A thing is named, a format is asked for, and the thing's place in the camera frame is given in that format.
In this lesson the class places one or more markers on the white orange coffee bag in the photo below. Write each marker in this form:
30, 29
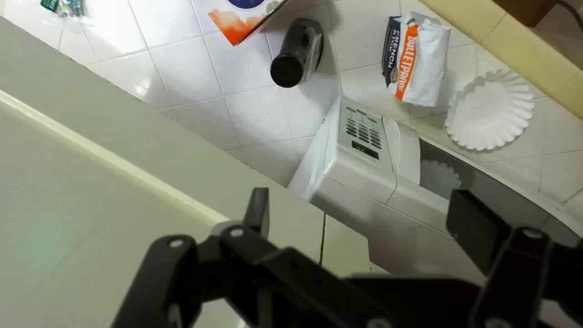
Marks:
422, 60

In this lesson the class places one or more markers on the orange white cardboard box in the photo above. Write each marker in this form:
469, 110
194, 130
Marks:
247, 20

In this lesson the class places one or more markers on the small green packet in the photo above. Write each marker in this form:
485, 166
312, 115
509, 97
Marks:
61, 6

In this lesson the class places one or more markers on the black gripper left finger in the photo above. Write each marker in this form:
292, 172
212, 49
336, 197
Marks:
176, 274

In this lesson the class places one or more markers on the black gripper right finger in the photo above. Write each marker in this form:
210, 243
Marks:
516, 274

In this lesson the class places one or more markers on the white paper coffee filters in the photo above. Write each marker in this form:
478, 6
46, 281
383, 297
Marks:
489, 110

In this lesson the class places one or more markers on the white microwave oven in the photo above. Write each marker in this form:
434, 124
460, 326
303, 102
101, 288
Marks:
365, 175

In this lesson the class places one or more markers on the black cylindrical cup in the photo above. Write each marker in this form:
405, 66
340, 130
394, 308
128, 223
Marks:
298, 51

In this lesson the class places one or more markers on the open white cabinet door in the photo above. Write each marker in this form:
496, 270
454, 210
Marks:
92, 182

